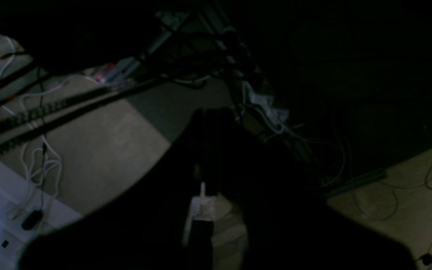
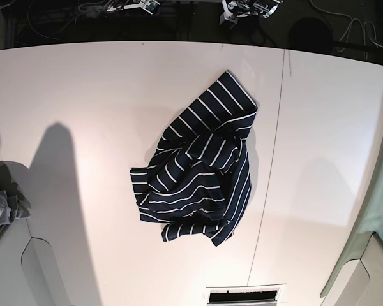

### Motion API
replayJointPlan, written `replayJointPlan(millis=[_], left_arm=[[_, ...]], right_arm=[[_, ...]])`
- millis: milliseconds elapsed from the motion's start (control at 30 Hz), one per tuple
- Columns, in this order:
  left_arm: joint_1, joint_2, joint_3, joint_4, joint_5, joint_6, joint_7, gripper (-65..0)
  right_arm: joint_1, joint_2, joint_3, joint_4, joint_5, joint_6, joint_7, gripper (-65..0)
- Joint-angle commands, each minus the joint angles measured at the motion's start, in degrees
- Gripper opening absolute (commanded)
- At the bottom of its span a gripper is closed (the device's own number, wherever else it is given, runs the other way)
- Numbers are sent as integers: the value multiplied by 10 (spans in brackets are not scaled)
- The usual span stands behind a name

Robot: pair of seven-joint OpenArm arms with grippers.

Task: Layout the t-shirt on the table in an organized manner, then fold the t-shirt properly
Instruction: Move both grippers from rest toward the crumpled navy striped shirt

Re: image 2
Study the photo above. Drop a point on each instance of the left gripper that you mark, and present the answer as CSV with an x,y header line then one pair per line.
x,y
234,10

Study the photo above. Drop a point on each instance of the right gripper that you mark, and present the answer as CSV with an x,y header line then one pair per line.
x,y
149,6

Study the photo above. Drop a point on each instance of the navy white striped t-shirt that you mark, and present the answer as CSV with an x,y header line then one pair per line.
x,y
198,180

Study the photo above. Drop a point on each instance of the grey dark clothes pile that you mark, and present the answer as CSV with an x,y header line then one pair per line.
x,y
13,204

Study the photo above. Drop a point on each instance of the table cable slot opening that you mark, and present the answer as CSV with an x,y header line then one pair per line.
x,y
273,294

